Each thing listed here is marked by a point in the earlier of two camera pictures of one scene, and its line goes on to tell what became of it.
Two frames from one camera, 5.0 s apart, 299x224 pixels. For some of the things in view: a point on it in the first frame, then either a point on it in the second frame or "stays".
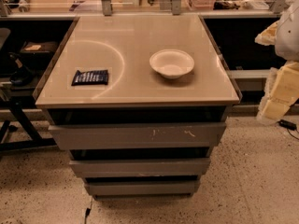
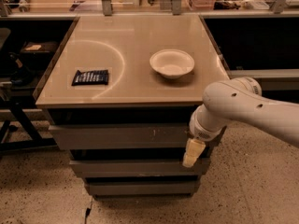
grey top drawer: [140, 135] stays
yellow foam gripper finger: [281, 91] -> [193, 147]
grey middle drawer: [158, 167] stays
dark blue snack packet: [91, 77] stays
